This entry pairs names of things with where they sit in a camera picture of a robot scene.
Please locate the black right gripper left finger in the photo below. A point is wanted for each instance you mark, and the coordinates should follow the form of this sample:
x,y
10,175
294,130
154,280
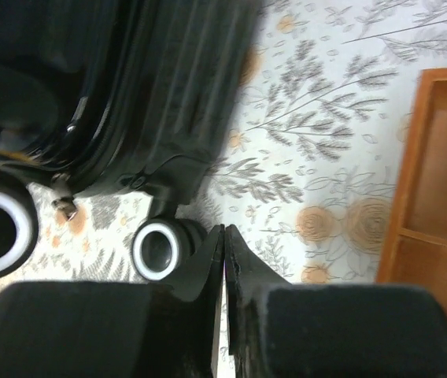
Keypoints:
x,y
106,329

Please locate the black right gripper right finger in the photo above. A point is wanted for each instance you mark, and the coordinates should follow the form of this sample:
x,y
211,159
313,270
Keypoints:
x,y
345,327

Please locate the black suitcase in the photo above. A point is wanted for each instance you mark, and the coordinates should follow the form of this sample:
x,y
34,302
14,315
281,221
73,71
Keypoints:
x,y
111,97

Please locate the floral patterned table cloth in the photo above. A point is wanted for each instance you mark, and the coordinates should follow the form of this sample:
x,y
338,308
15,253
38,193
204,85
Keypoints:
x,y
310,166

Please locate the wooden compartment organizer tray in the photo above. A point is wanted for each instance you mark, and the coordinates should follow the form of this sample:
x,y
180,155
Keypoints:
x,y
415,249

